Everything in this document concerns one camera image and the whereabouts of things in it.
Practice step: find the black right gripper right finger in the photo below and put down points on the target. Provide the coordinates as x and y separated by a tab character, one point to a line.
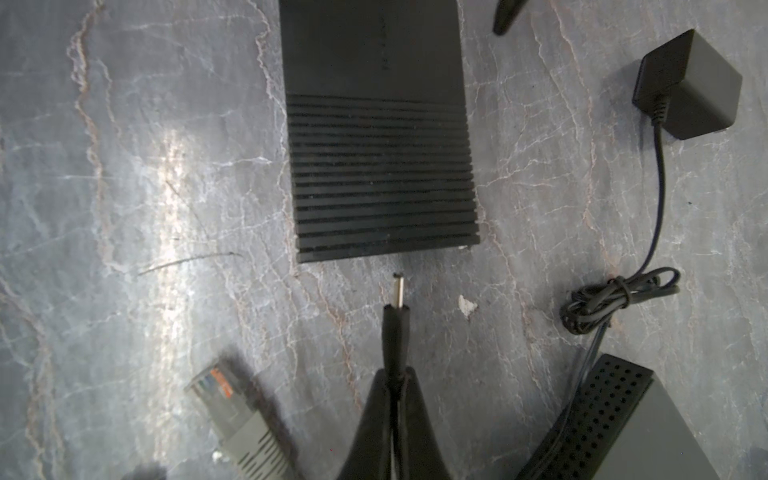
417	453

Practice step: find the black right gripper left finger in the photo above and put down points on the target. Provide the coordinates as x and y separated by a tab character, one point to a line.
369	456

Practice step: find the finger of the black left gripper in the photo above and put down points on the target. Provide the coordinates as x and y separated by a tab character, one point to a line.
506	13

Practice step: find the black ribbed network switch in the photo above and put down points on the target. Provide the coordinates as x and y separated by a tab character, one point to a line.
377	128

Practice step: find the black power adapter with cable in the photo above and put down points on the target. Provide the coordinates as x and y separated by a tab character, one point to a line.
687	89

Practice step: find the grey flat network switch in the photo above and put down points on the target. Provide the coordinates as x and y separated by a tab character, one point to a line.
622	424

